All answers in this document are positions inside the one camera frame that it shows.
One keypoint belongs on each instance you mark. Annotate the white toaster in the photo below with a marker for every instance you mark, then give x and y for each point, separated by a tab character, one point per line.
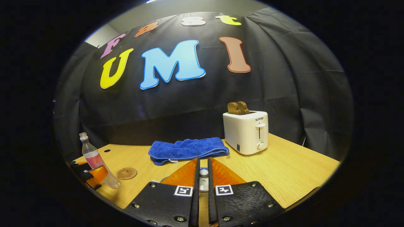
243	132

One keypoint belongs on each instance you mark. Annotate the round brown coaster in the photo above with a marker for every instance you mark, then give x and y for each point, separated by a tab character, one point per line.
126	173

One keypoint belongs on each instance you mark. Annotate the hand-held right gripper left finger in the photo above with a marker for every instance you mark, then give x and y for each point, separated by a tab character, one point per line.
196	208

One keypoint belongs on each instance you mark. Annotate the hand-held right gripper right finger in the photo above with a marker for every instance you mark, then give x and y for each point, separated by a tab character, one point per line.
212	208

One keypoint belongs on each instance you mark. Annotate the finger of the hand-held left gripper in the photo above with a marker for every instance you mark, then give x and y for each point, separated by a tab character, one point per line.
83	173
75	163

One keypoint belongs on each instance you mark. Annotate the black backdrop cloth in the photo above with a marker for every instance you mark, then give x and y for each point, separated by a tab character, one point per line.
284	78

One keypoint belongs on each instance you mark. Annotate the brown bread slice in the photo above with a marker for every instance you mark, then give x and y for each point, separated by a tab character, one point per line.
233	108
245	107

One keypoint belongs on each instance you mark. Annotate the clear plastic water bottle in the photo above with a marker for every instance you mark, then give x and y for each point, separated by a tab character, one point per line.
91	157

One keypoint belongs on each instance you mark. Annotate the ceiling light strip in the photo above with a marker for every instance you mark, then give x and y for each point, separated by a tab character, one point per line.
152	1

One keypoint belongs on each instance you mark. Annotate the blue folded towel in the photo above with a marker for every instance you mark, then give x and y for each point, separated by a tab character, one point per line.
189	149

